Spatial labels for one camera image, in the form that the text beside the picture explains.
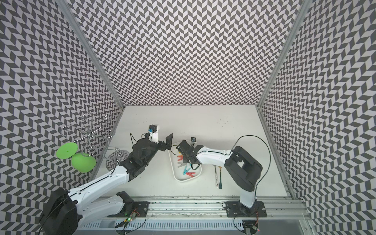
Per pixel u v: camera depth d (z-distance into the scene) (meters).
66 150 0.59
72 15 0.75
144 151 0.58
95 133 1.93
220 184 0.81
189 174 0.84
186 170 0.86
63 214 0.38
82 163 0.63
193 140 0.83
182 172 0.85
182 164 0.88
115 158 0.86
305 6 0.67
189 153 0.68
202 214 0.72
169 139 0.72
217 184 0.81
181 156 0.91
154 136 0.67
